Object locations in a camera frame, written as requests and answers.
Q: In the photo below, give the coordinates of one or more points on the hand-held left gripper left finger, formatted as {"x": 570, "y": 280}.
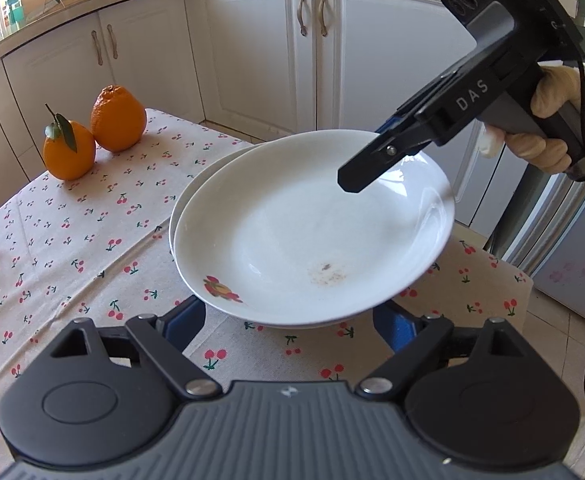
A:
{"x": 187, "y": 322}

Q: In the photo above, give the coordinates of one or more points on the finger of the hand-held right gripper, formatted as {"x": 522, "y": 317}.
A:
{"x": 390, "y": 124}
{"x": 367, "y": 170}

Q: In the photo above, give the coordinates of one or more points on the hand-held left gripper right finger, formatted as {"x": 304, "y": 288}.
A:
{"x": 395, "y": 327}

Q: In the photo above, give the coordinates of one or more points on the stained white floral plate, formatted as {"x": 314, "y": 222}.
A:
{"x": 272, "y": 240}

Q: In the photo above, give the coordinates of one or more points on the person's right hand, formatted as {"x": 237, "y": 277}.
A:
{"x": 554, "y": 90}

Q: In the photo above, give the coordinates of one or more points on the cherry print tablecloth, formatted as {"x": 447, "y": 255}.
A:
{"x": 72, "y": 240}

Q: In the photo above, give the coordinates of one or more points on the white kitchen cabinet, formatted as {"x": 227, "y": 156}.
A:
{"x": 252, "y": 60}

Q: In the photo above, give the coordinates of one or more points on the orange with green leaf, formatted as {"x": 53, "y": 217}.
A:
{"x": 70, "y": 152}

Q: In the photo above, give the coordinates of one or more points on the bumpy orange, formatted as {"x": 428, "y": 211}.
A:
{"x": 117, "y": 120}

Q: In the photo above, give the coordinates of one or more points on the wooden cutting board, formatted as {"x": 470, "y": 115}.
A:
{"x": 37, "y": 2}

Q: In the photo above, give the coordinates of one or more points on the teal water bottle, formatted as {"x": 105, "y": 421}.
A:
{"x": 16, "y": 10}

